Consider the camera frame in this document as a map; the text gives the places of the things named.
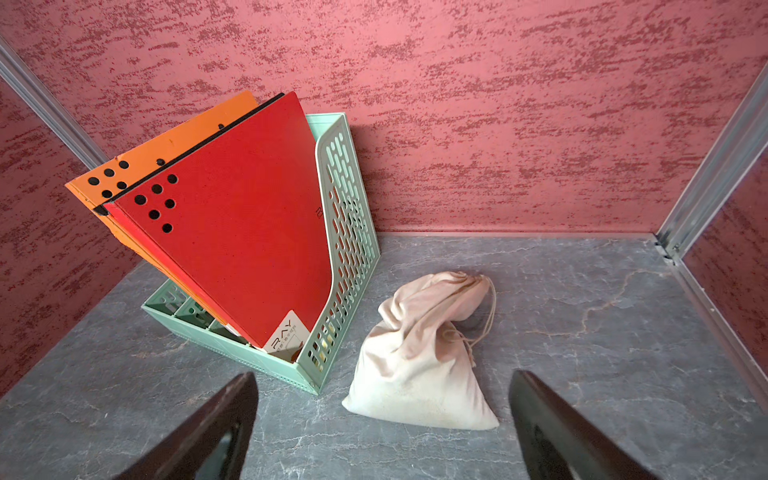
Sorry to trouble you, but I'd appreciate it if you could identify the left corner aluminium post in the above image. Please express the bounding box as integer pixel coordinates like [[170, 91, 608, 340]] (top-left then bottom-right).
[[1, 39, 109, 170]]

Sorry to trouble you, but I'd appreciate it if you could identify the beige cloth drawstring bag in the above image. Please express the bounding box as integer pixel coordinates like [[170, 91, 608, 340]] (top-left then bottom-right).
[[342, 271, 499, 431]]

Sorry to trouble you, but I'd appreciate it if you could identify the corner aluminium post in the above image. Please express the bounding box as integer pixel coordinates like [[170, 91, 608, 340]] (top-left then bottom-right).
[[654, 68, 767, 410], [1, 39, 109, 170]]

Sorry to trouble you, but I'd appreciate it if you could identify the green plastic file organizer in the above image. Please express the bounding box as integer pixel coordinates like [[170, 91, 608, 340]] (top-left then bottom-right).
[[142, 113, 380, 395]]

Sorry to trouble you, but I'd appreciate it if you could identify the right corner aluminium post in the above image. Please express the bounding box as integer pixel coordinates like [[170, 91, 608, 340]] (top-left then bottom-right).
[[654, 68, 767, 410]]

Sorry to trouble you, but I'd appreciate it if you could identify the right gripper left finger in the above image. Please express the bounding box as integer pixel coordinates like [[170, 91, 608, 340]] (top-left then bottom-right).
[[117, 372, 259, 479]]

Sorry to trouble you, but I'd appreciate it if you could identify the red folder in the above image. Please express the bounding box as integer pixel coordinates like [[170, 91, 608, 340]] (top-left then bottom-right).
[[105, 92, 332, 352]]

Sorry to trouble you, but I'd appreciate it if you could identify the orange folder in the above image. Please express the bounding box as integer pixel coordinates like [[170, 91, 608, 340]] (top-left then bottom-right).
[[65, 91, 259, 293]]

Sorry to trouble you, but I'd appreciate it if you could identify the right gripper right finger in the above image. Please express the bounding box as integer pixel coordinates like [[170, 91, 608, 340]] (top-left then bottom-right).
[[509, 369, 656, 479]]

